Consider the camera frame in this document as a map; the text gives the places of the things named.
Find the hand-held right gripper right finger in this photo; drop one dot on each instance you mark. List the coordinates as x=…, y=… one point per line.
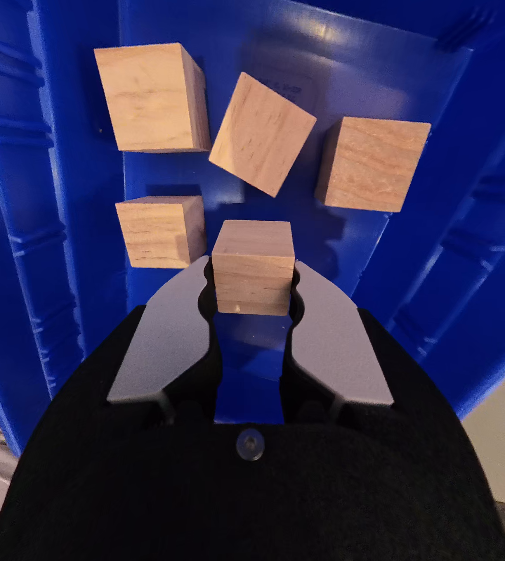
x=335, y=342

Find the blue plastic bin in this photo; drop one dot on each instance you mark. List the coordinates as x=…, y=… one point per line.
x=81, y=219

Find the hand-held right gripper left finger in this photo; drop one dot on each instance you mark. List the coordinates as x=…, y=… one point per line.
x=164, y=337

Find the wooden cube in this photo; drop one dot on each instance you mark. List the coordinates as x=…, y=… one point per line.
x=261, y=136
x=370, y=166
x=151, y=96
x=160, y=232
x=252, y=280

